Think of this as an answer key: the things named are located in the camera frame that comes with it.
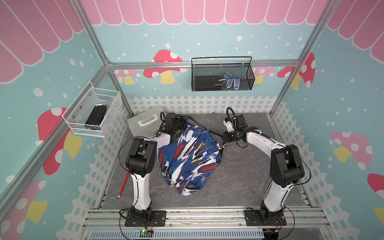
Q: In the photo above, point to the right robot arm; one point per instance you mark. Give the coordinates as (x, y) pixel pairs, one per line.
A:
(286, 170)

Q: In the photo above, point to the blue white item in basket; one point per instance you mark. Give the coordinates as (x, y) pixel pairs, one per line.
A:
(230, 81)

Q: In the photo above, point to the white wire wall basket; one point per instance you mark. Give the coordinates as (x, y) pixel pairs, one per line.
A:
(78, 112)

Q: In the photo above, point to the black box in white basket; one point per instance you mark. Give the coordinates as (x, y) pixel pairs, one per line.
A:
(96, 117)

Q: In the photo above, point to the black mesh wall basket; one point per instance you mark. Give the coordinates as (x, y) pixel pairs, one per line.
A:
(239, 66)

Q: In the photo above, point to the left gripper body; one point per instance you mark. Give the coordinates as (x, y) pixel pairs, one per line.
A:
(179, 122)

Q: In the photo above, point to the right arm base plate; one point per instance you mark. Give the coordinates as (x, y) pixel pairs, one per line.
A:
(255, 217)

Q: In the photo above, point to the green circuit board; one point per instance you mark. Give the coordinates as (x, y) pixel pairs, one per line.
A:
(146, 234)

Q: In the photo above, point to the white plastic case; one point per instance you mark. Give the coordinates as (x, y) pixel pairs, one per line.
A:
(146, 124)

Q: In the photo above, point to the blue patterned trousers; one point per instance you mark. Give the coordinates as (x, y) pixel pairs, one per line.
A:
(188, 162)

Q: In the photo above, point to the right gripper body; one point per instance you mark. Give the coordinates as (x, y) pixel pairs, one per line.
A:
(231, 137)

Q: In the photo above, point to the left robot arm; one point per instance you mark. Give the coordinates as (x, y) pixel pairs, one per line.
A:
(141, 159)

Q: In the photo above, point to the hex key set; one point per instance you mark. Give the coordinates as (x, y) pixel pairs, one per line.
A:
(268, 184)

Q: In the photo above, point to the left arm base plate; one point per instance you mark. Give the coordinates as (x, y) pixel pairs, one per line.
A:
(146, 218)

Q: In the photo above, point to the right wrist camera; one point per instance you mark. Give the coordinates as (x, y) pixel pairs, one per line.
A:
(235, 124)

